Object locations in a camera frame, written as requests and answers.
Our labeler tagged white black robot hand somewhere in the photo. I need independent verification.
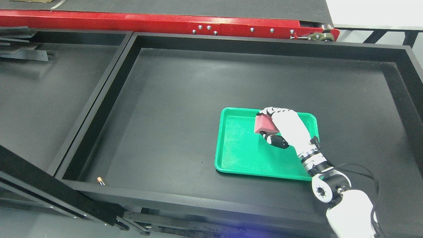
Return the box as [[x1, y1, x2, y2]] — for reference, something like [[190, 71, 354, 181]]
[[257, 107, 316, 158]]

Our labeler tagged pink foam block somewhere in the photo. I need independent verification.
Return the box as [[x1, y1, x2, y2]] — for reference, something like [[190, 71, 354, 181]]
[[254, 114, 280, 135]]

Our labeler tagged green plastic tray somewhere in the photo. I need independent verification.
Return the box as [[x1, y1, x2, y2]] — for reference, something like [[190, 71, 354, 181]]
[[214, 107, 312, 181]]

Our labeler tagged black metal shelf right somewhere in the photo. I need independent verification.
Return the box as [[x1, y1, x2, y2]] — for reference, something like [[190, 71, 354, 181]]
[[62, 33, 422, 238]]

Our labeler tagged black metal shelf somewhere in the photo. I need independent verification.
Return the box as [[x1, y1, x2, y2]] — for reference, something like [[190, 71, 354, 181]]
[[1, 29, 148, 235], [62, 33, 422, 238]]

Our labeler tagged black metal shelf left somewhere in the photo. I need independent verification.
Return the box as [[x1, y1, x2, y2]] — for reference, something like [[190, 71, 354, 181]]
[[1, 29, 148, 235]]

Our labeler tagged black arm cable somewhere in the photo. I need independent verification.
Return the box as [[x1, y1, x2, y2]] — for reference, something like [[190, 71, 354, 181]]
[[310, 136, 380, 238]]

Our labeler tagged red conveyor frame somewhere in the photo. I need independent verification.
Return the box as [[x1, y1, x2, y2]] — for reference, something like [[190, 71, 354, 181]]
[[0, 9, 340, 41]]

